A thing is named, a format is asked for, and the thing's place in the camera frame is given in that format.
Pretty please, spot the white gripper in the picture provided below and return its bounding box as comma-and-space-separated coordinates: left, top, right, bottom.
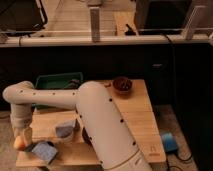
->
10, 104, 32, 146

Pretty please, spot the red yellow apple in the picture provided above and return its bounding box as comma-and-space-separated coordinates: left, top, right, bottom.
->
13, 136, 26, 151

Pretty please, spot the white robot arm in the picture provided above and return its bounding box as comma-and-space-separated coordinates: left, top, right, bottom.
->
3, 81, 152, 171

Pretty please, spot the blue sponge on holder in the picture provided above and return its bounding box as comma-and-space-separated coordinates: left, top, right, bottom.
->
32, 141, 58, 164

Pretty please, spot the white cup with cloth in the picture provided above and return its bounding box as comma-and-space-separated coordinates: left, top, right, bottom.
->
55, 119, 80, 142

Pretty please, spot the dark purple bowl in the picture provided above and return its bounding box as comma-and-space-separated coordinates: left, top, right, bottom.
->
82, 128, 92, 146

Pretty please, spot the green plastic tray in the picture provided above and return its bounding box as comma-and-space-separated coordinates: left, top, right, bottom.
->
33, 71, 84, 110

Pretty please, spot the black green tool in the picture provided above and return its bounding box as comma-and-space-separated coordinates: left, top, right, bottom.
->
65, 79, 80, 89

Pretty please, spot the small dark red bowl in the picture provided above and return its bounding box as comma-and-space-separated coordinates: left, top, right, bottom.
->
113, 76, 132, 94

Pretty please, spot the black monitor left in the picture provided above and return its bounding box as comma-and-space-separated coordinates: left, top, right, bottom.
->
0, 0, 48, 36

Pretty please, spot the black monitor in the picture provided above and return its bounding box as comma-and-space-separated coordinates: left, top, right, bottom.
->
134, 0, 192, 35
0, 0, 48, 36

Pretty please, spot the blue foot pedal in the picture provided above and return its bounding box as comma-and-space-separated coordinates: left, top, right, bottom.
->
161, 133, 178, 153

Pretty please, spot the black monitor right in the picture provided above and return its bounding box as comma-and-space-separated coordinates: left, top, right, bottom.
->
134, 0, 192, 35

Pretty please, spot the white vertical post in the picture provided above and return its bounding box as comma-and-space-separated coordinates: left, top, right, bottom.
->
90, 7, 100, 42

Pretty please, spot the white horizontal rail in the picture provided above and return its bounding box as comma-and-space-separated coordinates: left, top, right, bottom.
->
0, 34, 213, 48

